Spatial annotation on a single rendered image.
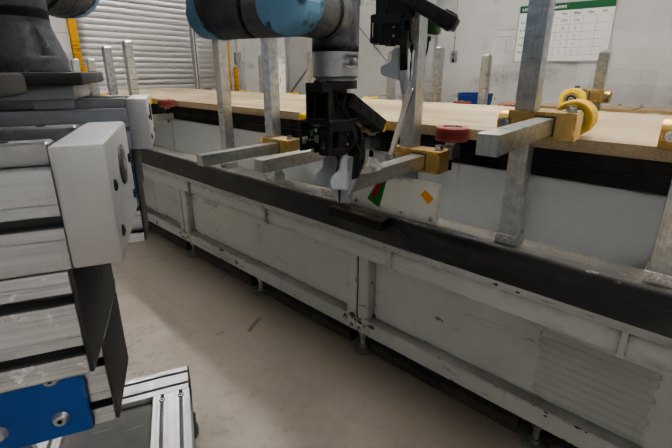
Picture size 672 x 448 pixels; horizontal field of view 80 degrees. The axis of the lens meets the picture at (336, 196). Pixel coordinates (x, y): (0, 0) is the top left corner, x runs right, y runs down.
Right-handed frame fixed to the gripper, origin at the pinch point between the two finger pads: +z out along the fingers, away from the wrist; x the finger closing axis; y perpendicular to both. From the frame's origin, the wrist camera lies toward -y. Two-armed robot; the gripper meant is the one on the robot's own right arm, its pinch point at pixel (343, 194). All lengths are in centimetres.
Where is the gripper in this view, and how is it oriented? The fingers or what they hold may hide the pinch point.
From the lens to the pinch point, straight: 72.8
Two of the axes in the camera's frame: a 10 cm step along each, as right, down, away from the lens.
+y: -6.7, 2.2, -7.1
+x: 7.5, 2.0, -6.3
